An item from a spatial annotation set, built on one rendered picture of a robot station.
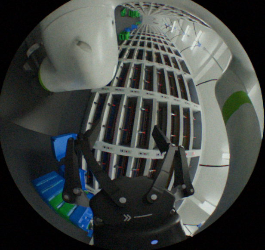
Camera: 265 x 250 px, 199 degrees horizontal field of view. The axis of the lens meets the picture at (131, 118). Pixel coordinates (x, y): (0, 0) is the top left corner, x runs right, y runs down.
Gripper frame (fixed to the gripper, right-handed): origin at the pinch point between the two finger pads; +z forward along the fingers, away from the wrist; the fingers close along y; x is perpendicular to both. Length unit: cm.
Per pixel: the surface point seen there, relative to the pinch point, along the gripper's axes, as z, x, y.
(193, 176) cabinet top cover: 3, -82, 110
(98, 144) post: 46, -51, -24
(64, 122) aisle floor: 37, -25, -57
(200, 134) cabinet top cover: 43, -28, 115
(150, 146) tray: 42, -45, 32
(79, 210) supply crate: -22, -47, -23
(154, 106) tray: 69, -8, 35
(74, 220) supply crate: -30, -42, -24
